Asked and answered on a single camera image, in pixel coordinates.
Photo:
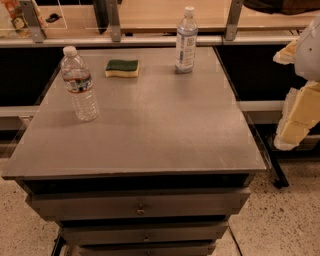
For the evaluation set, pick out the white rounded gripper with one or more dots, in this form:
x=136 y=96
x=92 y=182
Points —
x=309 y=56

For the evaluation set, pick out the green and yellow sponge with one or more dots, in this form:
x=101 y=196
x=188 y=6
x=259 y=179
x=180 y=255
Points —
x=122 y=68

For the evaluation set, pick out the dark bag on shelf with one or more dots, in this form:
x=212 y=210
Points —
x=286 y=7

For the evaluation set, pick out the clear water bottle white label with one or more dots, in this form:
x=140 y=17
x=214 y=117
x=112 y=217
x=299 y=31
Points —
x=186 y=39

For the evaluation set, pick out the grey metal drawer cabinet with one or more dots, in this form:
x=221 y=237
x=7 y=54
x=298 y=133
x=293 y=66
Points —
x=160 y=131

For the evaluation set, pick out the clear water bottle red label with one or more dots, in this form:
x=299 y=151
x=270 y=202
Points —
x=79 y=83

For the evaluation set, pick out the top grey drawer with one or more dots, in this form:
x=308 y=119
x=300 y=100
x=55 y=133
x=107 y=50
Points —
x=142 y=204

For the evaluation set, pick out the grey drawer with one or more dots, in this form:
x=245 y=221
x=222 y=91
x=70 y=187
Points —
x=129 y=234
x=160 y=249
x=142 y=204

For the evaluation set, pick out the small black object on shelf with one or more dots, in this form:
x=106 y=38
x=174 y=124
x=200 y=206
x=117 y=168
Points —
x=53 y=17

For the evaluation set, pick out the wooden shelf with metal posts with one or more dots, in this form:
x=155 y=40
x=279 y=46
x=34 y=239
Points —
x=153 y=22

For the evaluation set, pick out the bottom grey drawer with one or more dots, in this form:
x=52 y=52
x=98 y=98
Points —
x=160 y=249

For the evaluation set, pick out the middle grey drawer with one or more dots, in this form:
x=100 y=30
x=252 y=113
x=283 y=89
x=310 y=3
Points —
x=129 y=234

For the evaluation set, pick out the colourful carton box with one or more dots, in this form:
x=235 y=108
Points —
x=21 y=19

